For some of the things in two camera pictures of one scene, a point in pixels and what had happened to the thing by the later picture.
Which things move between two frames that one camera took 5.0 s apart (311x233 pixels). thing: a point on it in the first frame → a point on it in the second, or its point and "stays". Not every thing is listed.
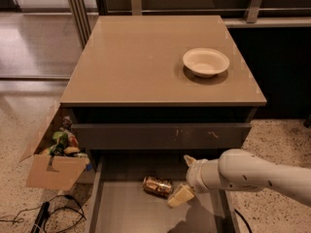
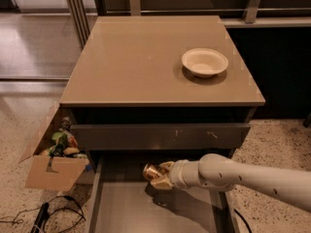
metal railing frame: (81, 17) stays
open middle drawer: (119, 204) stays
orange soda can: (163, 187) → (152, 171)
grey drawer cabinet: (150, 94) stays
